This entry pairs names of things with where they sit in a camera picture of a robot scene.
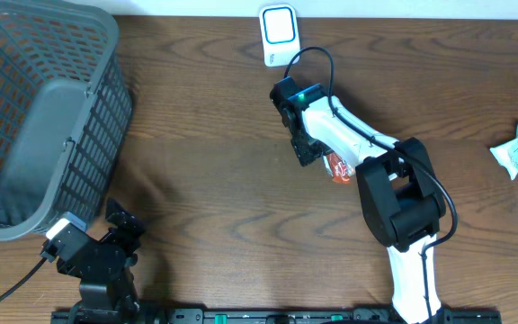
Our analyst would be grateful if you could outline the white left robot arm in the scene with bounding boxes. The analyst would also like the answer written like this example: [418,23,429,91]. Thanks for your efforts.
[51,198,145,323]

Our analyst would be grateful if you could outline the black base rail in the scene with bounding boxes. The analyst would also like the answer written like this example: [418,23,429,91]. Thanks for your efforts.
[51,306,503,324]

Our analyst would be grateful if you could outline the green flushable wipes packet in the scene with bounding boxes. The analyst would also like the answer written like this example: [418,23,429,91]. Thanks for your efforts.
[489,120,518,181]

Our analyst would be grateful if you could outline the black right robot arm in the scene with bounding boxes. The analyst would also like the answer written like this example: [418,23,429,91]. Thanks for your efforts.
[270,76,458,323]

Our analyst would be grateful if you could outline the red chocolate bar wrapper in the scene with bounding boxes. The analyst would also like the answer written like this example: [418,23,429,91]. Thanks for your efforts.
[323,153,354,185]

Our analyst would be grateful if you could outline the white barcode scanner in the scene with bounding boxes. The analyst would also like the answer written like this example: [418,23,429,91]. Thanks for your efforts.
[258,4,300,68]

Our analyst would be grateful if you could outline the grey plastic shopping basket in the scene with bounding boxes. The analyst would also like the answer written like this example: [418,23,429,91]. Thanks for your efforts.
[0,0,133,241]

